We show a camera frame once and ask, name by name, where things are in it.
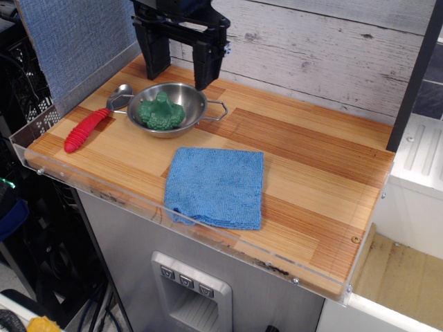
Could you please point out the green toy broccoli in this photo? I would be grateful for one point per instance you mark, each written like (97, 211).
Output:
(161, 114)

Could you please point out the blue fabric panel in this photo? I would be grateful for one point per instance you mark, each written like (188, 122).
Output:
(79, 45)

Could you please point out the blue microfiber cloth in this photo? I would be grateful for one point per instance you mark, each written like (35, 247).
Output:
(218, 187)

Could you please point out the silver toy fridge cabinet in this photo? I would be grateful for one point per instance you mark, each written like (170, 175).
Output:
(261, 301)

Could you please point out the toy water dispenser panel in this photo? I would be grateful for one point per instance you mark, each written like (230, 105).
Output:
(192, 300)

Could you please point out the red handled metal spoon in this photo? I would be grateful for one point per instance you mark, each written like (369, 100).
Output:
(97, 119)

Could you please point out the black vertical post left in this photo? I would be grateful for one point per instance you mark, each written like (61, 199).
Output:
(154, 43)

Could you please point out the white toy sink unit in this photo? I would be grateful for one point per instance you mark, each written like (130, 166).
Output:
(397, 281)

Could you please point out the stainless steel pot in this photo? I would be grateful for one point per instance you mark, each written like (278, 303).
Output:
(194, 104)

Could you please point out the black vertical post right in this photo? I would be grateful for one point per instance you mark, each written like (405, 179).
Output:
(424, 56)

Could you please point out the clear acrylic guard rail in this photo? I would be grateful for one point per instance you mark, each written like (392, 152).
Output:
(323, 173)

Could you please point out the black plastic crate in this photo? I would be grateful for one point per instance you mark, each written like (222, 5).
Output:
(24, 91)

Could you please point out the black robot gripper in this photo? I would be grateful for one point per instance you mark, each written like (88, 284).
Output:
(194, 23)

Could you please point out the black vertical post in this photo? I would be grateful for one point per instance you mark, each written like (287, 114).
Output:
(424, 56)
(154, 43)

